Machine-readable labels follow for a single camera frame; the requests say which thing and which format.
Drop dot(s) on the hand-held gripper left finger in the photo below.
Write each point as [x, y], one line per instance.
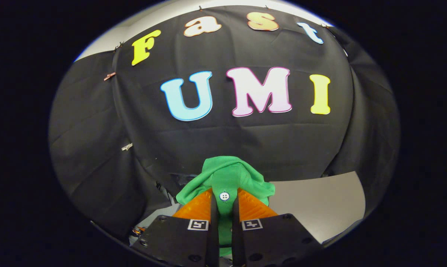
[214, 230]

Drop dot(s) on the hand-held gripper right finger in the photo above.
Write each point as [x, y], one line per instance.
[236, 230]

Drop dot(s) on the green polo shirt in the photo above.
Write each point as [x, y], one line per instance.
[227, 174]

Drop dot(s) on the black backdrop cloth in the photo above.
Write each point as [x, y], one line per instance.
[245, 141]

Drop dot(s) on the white cloth clip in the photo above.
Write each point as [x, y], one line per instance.
[127, 147]

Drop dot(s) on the copper cloth clip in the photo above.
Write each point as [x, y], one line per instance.
[109, 76]

